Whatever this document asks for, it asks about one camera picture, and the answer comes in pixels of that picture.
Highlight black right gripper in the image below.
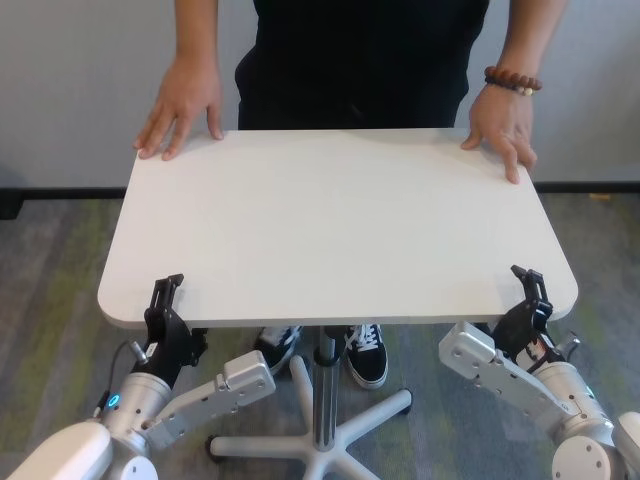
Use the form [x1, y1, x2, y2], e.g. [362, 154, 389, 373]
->
[492, 264, 554, 371]

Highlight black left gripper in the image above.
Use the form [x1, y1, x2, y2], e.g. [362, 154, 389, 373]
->
[130, 273, 209, 390]

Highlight white rolling table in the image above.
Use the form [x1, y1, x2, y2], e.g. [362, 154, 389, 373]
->
[97, 128, 580, 480]

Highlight person's right forearm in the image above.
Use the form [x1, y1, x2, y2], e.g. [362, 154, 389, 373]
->
[172, 0, 222, 66]

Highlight person's left forearm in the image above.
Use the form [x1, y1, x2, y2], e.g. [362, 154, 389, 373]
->
[492, 0, 551, 76]

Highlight person's left hand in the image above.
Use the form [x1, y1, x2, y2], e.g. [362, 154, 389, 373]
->
[459, 84, 539, 185]

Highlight person's right hand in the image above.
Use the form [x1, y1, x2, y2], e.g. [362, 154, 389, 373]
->
[133, 54, 224, 162]

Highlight black white sneaker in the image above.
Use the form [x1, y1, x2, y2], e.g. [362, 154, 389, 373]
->
[342, 323, 389, 389]
[253, 324, 304, 376]

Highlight person's body in black clothes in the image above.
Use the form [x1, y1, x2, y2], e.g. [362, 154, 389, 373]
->
[234, 0, 489, 132]

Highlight grey arm cable with plug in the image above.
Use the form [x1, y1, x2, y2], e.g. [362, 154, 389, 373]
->
[552, 331, 582, 359]
[92, 340, 154, 417]

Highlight brown wooden bead bracelet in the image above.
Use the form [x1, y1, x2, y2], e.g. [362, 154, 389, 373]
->
[483, 66, 543, 92]

